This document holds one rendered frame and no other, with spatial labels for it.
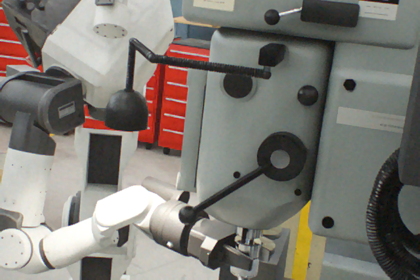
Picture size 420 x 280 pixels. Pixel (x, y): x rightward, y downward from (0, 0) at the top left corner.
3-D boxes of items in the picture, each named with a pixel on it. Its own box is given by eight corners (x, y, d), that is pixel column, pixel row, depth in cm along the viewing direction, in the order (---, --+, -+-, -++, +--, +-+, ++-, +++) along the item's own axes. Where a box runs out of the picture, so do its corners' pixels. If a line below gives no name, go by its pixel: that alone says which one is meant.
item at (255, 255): (260, 270, 119) (264, 243, 118) (251, 280, 115) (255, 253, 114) (235, 263, 121) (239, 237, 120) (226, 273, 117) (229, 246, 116)
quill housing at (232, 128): (182, 227, 108) (203, 23, 100) (212, 189, 127) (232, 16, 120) (302, 251, 104) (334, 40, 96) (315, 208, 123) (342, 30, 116)
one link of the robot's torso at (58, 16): (4, 84, 166) (-29, 18, 132) (89, -17, 176) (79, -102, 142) (105, 153, 163) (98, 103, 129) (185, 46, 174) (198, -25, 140)
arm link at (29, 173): (-30, 260, 132) (-7, 145, 132) (6, 252, 144) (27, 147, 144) (23, 275, 129) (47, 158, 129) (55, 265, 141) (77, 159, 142)
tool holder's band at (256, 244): (264, 243, 118) (265, 238, 118) (255, 253, 114) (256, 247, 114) (239, 237, 120) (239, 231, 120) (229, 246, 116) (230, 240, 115)
